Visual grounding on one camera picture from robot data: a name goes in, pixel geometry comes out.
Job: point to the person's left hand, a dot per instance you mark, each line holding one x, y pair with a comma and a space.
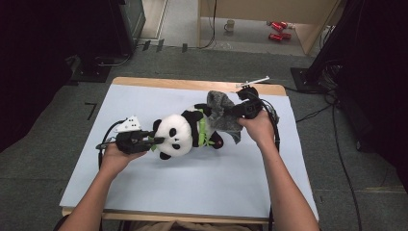
117, 160

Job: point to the dark curtain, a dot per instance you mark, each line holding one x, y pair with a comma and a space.
381, 96
38, 64

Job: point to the grey fuzzy cloth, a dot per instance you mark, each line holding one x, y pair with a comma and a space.
221, 109

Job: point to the black cabinet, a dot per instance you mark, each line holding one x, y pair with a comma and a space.
128, 25

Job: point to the light blue table mat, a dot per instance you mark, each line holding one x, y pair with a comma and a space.
192, 186

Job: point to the panda plush toy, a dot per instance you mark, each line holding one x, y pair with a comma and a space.
174, 134

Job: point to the black metal stand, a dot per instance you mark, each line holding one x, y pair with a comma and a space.
320, 61

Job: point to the red can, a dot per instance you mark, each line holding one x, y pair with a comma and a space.
275, 37
276, 27
284, 24

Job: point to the black stand base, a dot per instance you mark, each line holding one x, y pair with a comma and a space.
91, 73

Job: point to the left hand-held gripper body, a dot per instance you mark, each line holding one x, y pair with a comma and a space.
128, 142

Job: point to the beige mug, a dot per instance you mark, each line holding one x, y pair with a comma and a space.
229, 25

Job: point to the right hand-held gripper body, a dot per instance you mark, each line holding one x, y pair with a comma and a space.
251, 107

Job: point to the wooden shelf unit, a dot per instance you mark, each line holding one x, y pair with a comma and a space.
256, 9

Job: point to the person's right hand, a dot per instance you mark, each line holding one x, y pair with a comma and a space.
260, 130

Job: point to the wooden table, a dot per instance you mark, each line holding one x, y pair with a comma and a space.
179, 84

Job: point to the black tape mark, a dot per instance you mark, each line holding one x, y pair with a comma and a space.
91, 109

